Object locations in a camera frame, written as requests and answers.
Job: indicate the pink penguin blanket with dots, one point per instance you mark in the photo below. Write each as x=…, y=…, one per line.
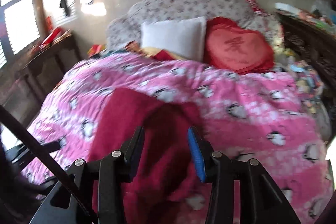
x=258, y=115

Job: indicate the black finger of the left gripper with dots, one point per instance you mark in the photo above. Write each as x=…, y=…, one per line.
x=24, y=152

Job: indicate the colourful patterned cloth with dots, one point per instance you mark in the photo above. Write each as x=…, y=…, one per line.
x=309, y=85

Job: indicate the dark carved wooden cabinet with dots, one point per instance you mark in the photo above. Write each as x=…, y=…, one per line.
x=313, y=45

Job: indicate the lattice window door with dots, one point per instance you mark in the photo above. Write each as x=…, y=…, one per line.
x=22, y=25

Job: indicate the red heart cushion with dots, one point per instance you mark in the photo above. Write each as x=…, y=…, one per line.
x=228, y=46

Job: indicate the red items by bed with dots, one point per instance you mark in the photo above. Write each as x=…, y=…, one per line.
x=96, y=49

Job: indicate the yellow red folded cloth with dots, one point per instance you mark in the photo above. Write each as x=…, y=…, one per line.
x=152, y=53

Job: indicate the white pillow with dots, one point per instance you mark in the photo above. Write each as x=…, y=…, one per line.
x=185, y=38

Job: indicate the dark red fleece garment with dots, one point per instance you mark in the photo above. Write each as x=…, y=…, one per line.
x=166, y=174

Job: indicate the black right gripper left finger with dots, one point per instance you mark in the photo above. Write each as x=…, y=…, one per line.
x=99, y=181

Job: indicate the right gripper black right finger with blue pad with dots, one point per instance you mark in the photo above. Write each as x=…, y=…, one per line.
x=260, y=198

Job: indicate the dark cloth on hook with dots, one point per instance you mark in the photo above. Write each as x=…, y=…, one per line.
x=65, y=7

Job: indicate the red box on table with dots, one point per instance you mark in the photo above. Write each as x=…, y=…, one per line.
x=49, y=39

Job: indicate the dark wooden side table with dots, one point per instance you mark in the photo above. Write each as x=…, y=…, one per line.
x=34, y=67

